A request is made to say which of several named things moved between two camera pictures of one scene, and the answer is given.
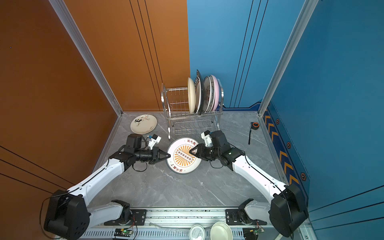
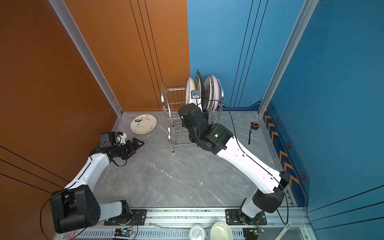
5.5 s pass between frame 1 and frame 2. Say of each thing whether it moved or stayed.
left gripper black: moved
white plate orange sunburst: moved
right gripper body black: moved
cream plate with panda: stayed
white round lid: stayed
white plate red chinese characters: stayed
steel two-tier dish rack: stayed
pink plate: stayed
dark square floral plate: stayed
